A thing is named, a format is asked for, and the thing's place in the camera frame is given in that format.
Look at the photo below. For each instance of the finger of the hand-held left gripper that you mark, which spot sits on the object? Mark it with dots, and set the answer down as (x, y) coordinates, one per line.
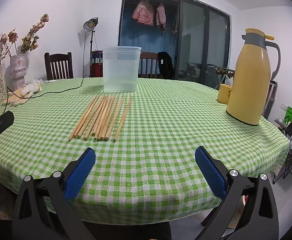
(3, 121)

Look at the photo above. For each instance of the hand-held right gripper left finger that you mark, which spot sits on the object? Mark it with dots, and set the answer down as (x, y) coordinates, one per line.
(79, 175)

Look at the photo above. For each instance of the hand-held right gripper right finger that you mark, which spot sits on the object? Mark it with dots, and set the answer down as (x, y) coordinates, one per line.
(209, 173)

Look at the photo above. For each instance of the group of wooden chopsticks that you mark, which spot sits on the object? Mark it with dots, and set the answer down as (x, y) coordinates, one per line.
(103, 120)

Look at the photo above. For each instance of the clear plastic container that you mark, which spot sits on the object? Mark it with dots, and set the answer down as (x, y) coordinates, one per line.
(121, 72)

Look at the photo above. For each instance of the yellow knit glove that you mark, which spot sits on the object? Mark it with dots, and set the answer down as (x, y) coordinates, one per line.
(16, 98)

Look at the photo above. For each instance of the white knit glove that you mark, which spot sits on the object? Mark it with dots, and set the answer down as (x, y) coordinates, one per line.
(32, 90)

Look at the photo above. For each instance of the pink white vase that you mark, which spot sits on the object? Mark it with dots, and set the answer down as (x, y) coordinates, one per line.
(18, 71)

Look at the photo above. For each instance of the clear plastic bag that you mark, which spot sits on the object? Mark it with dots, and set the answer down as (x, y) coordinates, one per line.
(42, 81)

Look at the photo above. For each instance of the green checked tablecloth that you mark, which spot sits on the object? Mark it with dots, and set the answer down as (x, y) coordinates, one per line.
(161, 130)

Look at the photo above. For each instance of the yellow mug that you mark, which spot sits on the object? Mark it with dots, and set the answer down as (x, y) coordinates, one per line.
(223, 95)

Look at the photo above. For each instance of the black folding chair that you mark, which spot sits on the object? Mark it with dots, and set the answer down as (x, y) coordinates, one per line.
(289, 165)

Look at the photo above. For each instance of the tall dried flowers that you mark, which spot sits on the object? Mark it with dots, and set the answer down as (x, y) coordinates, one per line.
(32, 36)

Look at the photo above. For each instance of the yellow thermos jug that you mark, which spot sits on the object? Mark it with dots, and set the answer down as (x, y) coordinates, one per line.
(250, 85)

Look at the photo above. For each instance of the green paper bag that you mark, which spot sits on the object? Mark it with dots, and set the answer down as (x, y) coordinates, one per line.
(290, 115)

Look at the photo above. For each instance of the row of hanging dried food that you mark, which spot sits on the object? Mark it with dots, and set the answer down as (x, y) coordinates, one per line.
(224, 72)

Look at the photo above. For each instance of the red fabric holder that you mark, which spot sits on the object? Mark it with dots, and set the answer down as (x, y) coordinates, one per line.
(96, 65)

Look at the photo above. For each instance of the black bag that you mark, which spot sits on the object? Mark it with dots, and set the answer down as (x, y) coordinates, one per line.
(166, 66)

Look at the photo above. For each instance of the studio light on stand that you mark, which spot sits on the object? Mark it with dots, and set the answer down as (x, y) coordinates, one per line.
(89, 24)

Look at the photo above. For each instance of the sliding glass door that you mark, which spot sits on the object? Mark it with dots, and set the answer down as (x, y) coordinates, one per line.
(201, 42)

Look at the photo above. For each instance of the blue curtain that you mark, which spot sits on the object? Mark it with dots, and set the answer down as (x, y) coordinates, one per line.
(146, 37)

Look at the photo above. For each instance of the pink jacket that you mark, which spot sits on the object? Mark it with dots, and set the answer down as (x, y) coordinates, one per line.
(143, 12)
(161, 16)

